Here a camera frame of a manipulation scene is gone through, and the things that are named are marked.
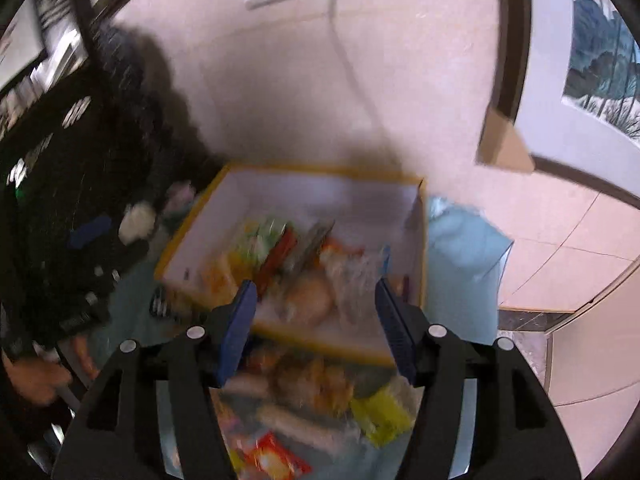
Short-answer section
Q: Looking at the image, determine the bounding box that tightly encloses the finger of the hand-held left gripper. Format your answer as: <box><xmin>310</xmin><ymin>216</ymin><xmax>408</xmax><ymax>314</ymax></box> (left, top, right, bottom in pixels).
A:
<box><xmin>67</xmin><ymin>216</ymin><xmax>114</xmax><ymax>252</ymax></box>

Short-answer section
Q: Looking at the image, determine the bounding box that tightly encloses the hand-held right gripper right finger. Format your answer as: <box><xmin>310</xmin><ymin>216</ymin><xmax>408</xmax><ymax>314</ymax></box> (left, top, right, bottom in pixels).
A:
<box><xmin>375</xmin><ymin>277</ymin><xmax>584</xmax><ymax>480</ymax></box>

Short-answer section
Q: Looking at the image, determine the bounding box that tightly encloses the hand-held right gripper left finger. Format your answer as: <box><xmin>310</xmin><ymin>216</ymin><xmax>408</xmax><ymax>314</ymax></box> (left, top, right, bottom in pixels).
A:
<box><xmin>52</xmin><ymin>280</ymin><xmax>259</xmax><ymax>480</ymax></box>

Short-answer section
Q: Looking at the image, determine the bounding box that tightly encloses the pile of snack packets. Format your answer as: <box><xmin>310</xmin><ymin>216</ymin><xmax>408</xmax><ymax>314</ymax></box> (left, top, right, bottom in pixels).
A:
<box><xmin>200</xmin><ymin>215</ymin><xmax>424</xmax><ymax>480</ymax></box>

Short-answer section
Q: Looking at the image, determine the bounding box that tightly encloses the yellow cardboard box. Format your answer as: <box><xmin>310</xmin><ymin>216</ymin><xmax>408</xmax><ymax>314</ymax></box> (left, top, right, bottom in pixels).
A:
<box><xmin>154</xmin><ymin>161</ymin><xmax>429</xmax><ymax>367</ymax></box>

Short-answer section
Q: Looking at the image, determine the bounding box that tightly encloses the person's left hand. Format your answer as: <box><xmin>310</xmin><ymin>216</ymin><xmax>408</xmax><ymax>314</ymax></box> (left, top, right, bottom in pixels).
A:
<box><xmin>0</xmin><ymin>350</ymin><xmax>74</xmax><ymax>407</ymax></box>

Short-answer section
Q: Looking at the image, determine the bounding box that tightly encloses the white cup with straw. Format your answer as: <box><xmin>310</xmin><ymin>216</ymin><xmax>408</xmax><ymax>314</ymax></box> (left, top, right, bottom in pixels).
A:
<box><xmin>119</xmin><ymin>201</ymin><xmax>155</xmax><ymax>241</ymax></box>

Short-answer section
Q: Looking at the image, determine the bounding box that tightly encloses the dark carved wooden screen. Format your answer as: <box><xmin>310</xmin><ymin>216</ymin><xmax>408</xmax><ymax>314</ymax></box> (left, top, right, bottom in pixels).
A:
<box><xmin>0</xmin><ymin>0</ymin><xmax>213</xmax><ymax>321</ymax></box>

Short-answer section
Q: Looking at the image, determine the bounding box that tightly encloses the teal printed cloth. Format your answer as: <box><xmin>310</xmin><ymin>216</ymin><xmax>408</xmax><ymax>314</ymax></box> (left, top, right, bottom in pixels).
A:
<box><xmin>60</xmin><ymin>195</ymin><xmax>516</xmax><ymax>480</ymax></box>

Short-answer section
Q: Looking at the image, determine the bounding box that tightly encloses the beige cabinet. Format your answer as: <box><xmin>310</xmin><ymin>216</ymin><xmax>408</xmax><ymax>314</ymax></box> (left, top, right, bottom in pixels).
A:
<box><xmin>544</xmin><ymin>260</ymin><xmax>640</xmax><ymax>480</ymax></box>

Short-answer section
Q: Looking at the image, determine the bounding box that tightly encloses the cardboard corner protector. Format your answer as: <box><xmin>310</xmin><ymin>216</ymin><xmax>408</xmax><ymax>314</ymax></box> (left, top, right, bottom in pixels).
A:
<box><xmin>475</xmin><ymin>107</ymin><xmax>536</xmax><ymax>176</ymax></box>

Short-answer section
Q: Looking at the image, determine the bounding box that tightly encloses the framed lotus painting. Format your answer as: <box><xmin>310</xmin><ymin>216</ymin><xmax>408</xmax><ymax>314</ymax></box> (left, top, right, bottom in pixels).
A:
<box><xmin>479</xmin><ymin>0</ymin><xmax>640</xmax><ymax>211</ymax></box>

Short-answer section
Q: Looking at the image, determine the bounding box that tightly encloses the grey plug with cable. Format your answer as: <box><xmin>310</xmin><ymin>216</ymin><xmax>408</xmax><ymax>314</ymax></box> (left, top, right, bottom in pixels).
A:
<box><xmin>311</xmin><ymin>0</ymin><xmax>397</xmax><ymax>172</ymax></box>

